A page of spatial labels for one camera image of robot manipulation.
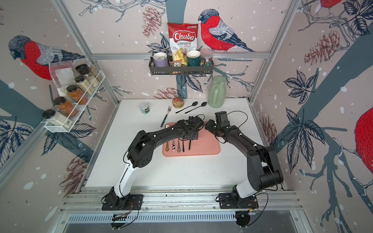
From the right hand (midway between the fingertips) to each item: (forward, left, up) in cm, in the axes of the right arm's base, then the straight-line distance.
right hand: (207, 124), depth 92 cm
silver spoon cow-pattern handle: (-11, +22, -10) cm, 26 cm away
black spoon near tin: (+27, +10, -10) cm, 31 cm away
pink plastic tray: (-9, 0, -11) cm, 14 cm away
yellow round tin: (+26, +22, -7) cm, 35 cm away
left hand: (-3, +7, -6) cm, 10 cm away
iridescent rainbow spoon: (-10, +11, -9) cm, 18 cm away
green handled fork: (+22, +29, -9) cm, 37 cm away
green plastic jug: (+21, -7, +4) cm, 22 cm away
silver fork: (-13, +18, -10) cm, 25 cm away
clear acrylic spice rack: (+17, +68, +25) cm, 75 cm away
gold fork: (-13, +26, -10) cm, 31 cm away
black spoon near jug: (+28, +2, -10) cm, 30 cm away
